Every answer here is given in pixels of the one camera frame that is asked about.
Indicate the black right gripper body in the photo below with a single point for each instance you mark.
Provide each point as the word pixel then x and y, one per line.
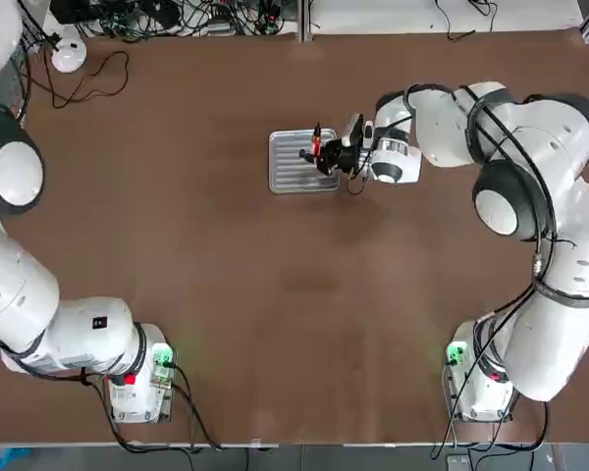
pixel 349 159

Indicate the oil bottle with red label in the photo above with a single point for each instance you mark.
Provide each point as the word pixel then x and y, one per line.
pixel 315 144

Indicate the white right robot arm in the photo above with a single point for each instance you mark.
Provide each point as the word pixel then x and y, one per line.
pixel 545 147

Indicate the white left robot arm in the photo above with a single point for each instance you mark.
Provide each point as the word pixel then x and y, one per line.
pixel 19 294

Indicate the ribbed silver metal tray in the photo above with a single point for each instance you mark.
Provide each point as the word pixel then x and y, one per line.
pixel 284 172

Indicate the white side table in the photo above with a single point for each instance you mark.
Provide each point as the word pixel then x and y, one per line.
pixel 373 15

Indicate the white dome-shaped device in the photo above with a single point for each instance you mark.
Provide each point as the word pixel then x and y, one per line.
pixel 69 56

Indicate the grey floor box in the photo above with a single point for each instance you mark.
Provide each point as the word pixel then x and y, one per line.
pixel 458 462

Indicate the blue bin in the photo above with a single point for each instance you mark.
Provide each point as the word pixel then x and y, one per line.
pixel 0 458

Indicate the aluminium profile post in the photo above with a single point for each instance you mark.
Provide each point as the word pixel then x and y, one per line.
pixel 305 19

